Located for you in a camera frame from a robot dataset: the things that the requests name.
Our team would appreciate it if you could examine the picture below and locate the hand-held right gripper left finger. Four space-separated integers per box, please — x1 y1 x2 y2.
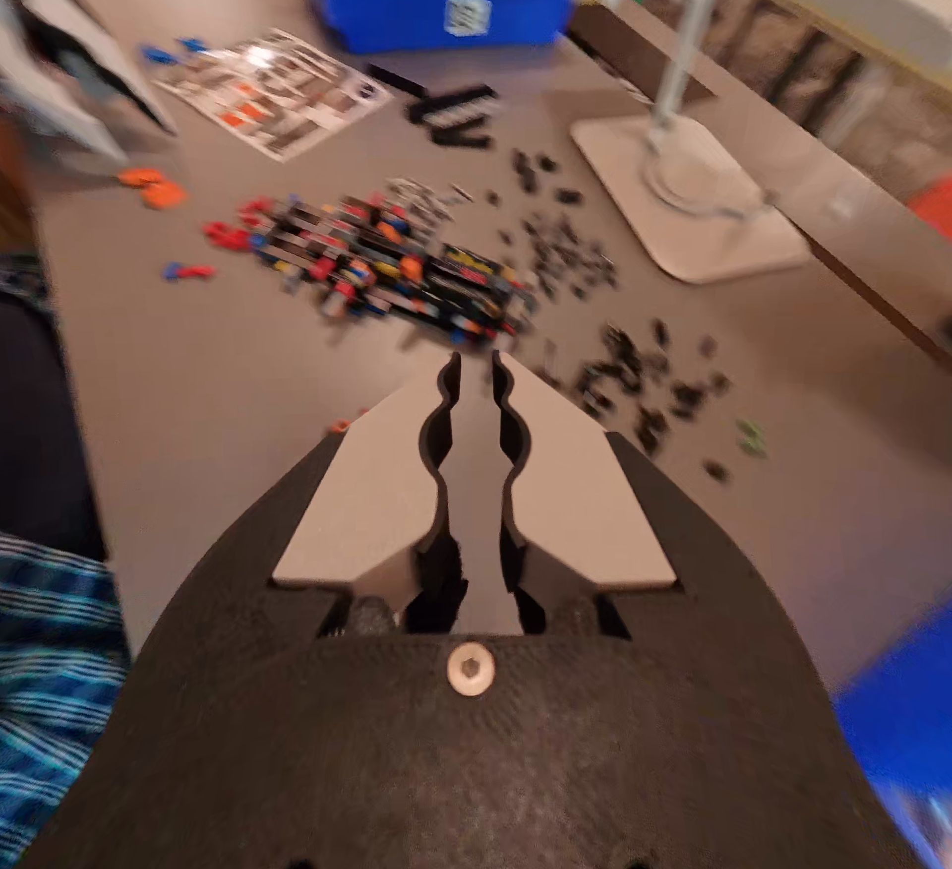
271 352 468 633

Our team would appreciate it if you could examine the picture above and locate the wide black lego beam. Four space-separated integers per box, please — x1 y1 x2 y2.
406 84 498 123

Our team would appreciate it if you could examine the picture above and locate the partly built lego model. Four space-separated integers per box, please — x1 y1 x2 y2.
245 192 538 347

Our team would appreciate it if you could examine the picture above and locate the white lamp base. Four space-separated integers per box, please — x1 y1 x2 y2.
571 114 812 285

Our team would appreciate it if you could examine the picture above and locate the dark undershirt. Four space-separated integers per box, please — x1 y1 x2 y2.
0 289 107 562

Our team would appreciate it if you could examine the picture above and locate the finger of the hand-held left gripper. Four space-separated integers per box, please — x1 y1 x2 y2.
18 0 178 135
0 0 129 163

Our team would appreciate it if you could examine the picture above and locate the thin black lego beam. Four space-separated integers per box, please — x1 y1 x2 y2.
368 64 430 99

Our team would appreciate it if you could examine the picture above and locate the pile of black lego pins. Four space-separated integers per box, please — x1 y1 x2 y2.
574 318 733 485

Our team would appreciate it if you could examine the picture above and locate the pile of light grey lego pieces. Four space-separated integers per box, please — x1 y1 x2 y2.
387 177 475 217

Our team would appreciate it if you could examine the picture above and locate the pile of blue lego pins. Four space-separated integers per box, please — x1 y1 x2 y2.
141 37 211 66

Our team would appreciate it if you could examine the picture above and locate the lego sticker sheet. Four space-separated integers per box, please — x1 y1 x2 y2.
152 28 394 163

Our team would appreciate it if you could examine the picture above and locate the pile of red lego pins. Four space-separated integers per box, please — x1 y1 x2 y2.
202 195 273 252

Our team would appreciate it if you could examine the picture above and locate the pile of dark grey lego pieces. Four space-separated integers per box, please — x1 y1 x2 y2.
498 210 620 302

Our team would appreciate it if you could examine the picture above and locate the orange object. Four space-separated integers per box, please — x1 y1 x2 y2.
909 176 952 239

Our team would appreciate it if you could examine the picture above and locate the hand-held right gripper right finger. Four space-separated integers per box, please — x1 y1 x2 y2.
491 351 678 633

